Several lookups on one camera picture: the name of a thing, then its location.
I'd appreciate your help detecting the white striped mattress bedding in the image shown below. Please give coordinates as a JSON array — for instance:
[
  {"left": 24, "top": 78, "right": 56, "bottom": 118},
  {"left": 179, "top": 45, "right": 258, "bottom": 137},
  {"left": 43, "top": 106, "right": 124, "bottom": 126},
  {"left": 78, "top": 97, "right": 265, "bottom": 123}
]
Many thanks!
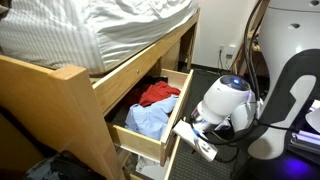
[{"left": 0, "top": 0, "right": 198, "bottom": 75}]

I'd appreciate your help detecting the light blue shirt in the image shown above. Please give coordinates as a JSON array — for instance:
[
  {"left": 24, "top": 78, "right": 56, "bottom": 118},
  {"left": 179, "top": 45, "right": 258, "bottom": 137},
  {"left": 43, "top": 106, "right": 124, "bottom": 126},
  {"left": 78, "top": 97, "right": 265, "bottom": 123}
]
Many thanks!
[{"left": 125, "top": 95, "right": 178, "bottom": 140}]

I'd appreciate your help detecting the wall power outlet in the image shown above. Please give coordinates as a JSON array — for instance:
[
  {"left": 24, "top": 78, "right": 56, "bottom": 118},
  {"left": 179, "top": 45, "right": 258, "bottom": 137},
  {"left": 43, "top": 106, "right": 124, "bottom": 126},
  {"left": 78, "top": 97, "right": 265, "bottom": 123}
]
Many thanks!
[{"left": 218, "top": 45, "right": 236, "bottom": 59}]

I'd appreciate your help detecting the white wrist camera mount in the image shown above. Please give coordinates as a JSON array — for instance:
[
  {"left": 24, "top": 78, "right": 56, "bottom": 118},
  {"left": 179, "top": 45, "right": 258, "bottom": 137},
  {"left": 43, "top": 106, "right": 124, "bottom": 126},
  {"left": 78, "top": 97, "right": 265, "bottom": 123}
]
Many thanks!
[{"left": 173, "top": 120, "right": 218, "bottom": 162}]

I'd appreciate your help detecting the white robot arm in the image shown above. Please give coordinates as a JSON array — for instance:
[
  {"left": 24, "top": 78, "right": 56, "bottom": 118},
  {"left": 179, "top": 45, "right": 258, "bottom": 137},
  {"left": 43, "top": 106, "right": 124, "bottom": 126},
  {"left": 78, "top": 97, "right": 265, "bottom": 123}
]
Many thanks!
[{"left": 191, "top": 0, "right": 320, "bottom": 160}]

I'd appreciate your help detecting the black bag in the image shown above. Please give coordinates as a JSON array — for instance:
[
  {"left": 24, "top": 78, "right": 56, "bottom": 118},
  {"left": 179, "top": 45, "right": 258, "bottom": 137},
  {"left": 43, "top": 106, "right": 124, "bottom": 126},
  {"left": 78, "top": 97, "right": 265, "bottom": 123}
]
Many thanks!
[{"left": 23, "top": 151, "right": 107, "bottom": 180}]

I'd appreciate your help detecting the red garment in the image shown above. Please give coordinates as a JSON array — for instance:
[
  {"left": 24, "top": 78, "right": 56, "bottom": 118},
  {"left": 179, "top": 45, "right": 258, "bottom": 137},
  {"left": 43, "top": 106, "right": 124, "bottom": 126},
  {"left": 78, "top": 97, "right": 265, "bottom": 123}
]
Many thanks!
[{"left": 125, "top": 81, "right": 180, "bottom": 107}]

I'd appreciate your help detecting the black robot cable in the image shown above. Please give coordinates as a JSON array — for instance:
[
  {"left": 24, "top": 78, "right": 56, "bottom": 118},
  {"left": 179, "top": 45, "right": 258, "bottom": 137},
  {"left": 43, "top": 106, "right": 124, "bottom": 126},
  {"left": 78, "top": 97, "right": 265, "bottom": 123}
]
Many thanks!
[{"left": 199, "top": 0, "right": 301, "bottom": 164}]

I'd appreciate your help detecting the wooden bed frame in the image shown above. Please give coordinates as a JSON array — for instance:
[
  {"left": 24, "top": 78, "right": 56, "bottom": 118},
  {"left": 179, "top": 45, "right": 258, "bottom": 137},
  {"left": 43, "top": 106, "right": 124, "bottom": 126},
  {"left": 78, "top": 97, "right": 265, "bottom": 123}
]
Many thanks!
[{"left": 0, "top": 14, "right": 199, "bottom": 180}]

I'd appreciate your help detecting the wooden drawer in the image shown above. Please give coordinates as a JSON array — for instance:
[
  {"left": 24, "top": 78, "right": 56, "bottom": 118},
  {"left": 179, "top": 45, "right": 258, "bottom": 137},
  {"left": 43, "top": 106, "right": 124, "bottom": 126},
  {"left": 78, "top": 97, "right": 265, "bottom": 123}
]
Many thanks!
[
  {"left": 105, "top": 69, "right": 193, "bottom": 165},
  {"left": 115, "top": 135, "right": 180, "bottom": 180}
]

